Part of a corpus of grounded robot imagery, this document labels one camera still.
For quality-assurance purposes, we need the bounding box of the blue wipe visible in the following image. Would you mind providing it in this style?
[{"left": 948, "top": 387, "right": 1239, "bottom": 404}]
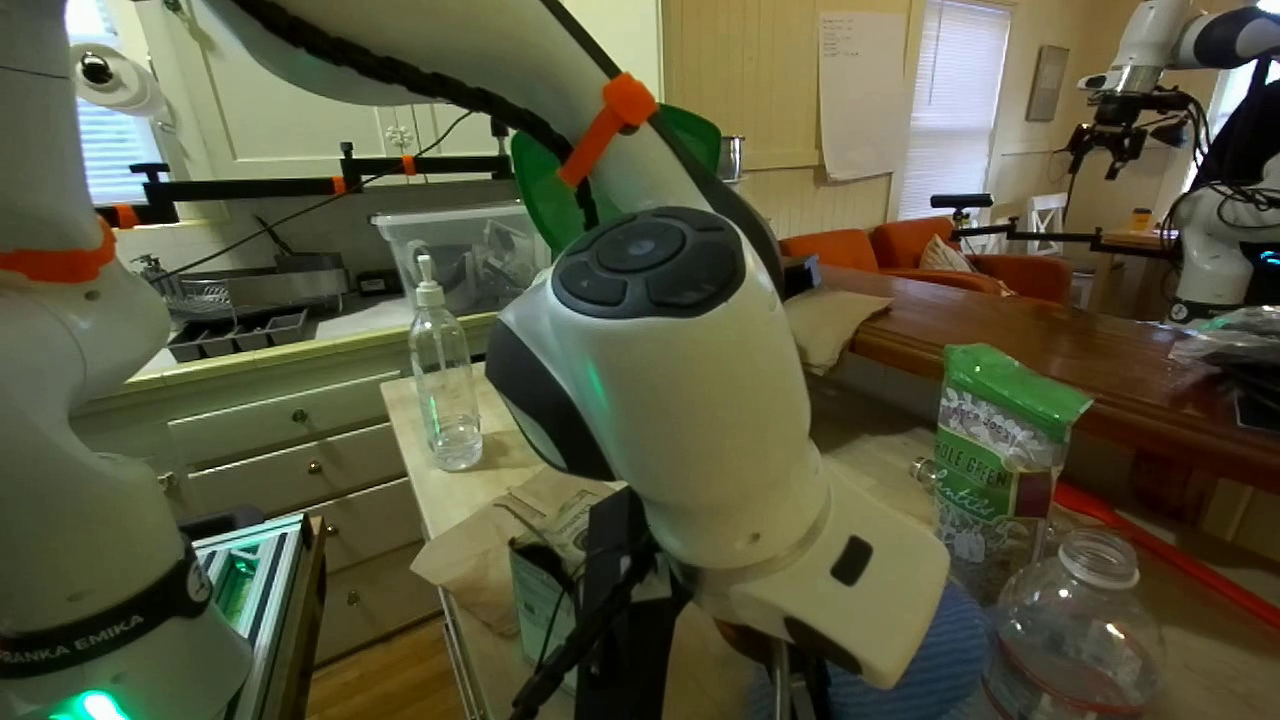
[{"left": 795, "top": 579, "right": 986, "bottom": 720}]

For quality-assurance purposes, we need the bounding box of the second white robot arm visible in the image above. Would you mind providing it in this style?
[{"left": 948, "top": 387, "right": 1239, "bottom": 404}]
[{"left": 1069, "top": 0, "right": 1280, "bottom": 319}]

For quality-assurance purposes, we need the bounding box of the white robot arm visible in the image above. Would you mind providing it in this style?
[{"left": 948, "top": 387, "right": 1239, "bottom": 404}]
[{"left": 0, "top": 0, "right": 948, "bottom": 720}]

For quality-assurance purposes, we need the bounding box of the brown paper sheet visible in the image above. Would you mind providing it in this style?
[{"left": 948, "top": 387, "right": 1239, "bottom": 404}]
[{"left": 410, "top": 470, "right": 615, "bottom": 637}]

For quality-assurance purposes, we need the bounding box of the beige folded cloth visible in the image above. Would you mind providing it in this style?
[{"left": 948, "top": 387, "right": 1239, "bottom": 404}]
[{"left": 783, "top": 289, "right": 891, "bottom": 375}]

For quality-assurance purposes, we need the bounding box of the clear storage container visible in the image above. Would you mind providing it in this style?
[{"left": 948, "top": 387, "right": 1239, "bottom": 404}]
[{"left": 373, "top": 202, "right": 552, "bottom": 316}]

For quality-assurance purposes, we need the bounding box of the clear glass bottle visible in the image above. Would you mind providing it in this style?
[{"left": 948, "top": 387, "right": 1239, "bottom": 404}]
[{"left": 409, "top": 252, "right": 482, "bottom": 470}]

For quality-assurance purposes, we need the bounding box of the small green white box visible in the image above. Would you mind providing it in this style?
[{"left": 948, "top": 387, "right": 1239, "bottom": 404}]
[{"left": 509, "top": 509, "right": 587, "bottom": 663}]

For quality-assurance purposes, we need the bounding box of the orange sofa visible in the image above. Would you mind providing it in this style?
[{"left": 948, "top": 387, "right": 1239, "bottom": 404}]
[{"left": 779, "top": 215, "right": 1070, "bottom": 302}]

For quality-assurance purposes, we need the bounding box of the green snack bag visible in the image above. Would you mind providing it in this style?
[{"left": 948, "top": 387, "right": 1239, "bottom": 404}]
[{"left": 933, "top": 338, "right": 1095, "bottom": 612}]

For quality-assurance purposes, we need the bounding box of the paper towel roll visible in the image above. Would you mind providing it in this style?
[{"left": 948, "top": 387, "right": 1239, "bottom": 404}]
[{"left": 67, "top": 41, "right": 171, "bottom": 127}]

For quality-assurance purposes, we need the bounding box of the aluminium frame stand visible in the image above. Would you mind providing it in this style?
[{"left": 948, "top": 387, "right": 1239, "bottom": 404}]
[{"left": 196, "top": 510, "right": 327, "bottom": 720}]

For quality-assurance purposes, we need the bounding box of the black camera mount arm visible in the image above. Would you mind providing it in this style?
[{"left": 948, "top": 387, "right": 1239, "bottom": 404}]
[{"left": 94, "top": 149, "right": 510, "bottom": 229}]

